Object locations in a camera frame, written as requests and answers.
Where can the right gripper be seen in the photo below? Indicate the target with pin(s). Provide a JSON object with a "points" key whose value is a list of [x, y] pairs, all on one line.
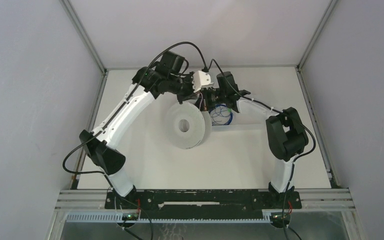
{"points": [[205, 94]]}

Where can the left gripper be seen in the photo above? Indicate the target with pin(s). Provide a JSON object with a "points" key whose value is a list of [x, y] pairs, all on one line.
{"points": [[190, 94]]}

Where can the white cable spool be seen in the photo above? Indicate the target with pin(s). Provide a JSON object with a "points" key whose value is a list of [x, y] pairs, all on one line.
{"points": [[186, 126]]}

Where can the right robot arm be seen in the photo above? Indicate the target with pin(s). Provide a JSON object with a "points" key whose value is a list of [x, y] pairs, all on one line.
{"points": [[287, 136]]}

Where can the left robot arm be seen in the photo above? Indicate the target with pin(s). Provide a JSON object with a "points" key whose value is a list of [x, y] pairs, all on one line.
{"points": [[149, 82]]}

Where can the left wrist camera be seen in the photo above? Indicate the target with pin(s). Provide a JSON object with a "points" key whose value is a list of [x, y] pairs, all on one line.
{"points": [[200, 80]]}

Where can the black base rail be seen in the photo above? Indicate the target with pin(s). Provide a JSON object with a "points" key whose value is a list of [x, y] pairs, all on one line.
{"points": [[204, 202]]}

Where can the white slotted cable duct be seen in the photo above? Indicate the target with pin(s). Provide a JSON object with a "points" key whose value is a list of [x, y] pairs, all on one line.
{"points": [[129, 217]]}

